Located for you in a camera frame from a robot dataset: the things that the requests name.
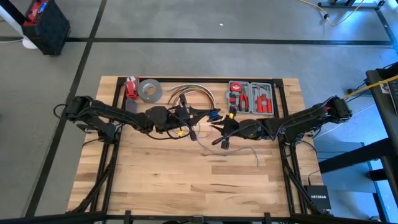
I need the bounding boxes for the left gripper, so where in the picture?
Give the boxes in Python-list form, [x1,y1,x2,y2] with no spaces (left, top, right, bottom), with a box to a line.
[167,105,222,127]

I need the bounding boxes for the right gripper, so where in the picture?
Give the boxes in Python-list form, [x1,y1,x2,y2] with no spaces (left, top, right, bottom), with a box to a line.
[210,113,246,139]

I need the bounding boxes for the blue ethernet cord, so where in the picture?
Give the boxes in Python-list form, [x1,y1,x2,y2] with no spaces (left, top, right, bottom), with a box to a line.
[193,108,260,168]

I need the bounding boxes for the grey cylinder with red rim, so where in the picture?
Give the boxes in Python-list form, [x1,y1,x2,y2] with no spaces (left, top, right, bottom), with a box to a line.
[125,98,139,114]

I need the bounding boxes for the black side desk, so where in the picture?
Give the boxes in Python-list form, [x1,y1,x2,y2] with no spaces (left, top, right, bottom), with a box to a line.
[317,62,398,224]

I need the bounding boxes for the black crate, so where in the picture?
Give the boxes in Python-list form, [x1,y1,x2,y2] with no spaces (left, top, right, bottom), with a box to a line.
[21,0,72,57]

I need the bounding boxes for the white column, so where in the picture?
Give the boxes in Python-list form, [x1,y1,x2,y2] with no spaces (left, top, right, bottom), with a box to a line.
[0,2,39,50]

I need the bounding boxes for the coloured wire bundle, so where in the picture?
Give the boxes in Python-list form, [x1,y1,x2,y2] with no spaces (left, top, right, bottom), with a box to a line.
[167,83,218,110]

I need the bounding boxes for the red-handled pliers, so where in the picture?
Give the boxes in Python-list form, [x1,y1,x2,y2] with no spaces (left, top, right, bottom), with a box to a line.
[237,92,250,113]

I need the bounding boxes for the grey duct tape roll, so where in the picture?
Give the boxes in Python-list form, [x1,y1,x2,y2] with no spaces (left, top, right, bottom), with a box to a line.
[137,78,164,105]

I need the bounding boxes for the black table frame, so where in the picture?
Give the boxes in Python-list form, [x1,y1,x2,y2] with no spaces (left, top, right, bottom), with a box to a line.
[66,76,335,224]

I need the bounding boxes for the black network switch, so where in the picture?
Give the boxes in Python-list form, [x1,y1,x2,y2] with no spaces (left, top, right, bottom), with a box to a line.
[303,184,333,211]

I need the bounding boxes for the yellow power cord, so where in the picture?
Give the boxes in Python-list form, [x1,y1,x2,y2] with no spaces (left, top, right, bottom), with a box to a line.
[343,73,398,101]
[298,0,365,28]

